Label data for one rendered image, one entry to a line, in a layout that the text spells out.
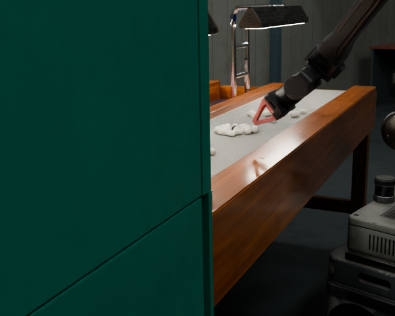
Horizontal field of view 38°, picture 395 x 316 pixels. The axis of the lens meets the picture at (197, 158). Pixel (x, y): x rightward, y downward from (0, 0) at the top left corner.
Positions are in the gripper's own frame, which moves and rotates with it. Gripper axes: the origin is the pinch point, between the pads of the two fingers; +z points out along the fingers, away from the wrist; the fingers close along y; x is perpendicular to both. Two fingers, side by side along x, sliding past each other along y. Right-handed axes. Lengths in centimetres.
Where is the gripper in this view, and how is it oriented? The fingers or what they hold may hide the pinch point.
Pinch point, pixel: (256, 121)
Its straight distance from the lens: 149.8
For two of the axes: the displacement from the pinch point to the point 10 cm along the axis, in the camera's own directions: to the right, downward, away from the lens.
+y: -4.6, 2.4, -8.6
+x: 5.9, 8.0, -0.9
